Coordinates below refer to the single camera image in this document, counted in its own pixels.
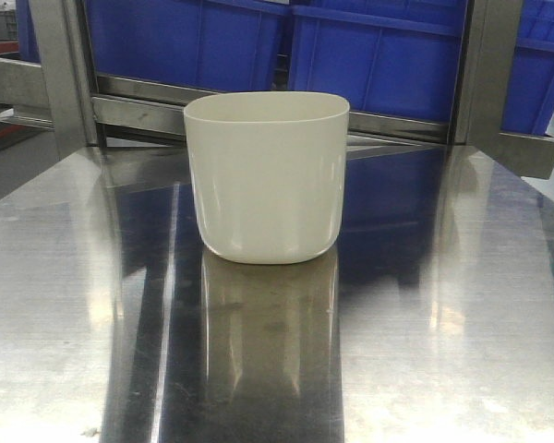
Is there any white plastic bin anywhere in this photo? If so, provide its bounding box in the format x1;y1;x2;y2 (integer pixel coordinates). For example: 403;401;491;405
184;91;350;264

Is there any blue crate behind bin left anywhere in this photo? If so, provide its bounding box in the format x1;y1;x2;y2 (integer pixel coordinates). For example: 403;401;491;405
85;1;290;91

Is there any blue crate behind bin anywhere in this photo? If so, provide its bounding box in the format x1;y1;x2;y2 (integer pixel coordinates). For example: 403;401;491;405
288;1;466;123
85;1;290;91

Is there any blue crate behind bin centre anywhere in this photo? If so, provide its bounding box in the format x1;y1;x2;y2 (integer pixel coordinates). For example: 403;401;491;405
288;1;466;123

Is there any blue crate far left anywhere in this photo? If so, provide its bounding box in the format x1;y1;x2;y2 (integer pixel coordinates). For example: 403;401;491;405
16;0;40;63

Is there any blue crate far right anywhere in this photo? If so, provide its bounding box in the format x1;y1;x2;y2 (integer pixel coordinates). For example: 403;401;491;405
501;1;554;136

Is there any stainless steel shelf frame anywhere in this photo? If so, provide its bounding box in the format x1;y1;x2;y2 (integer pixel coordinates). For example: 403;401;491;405
0;1;554;178

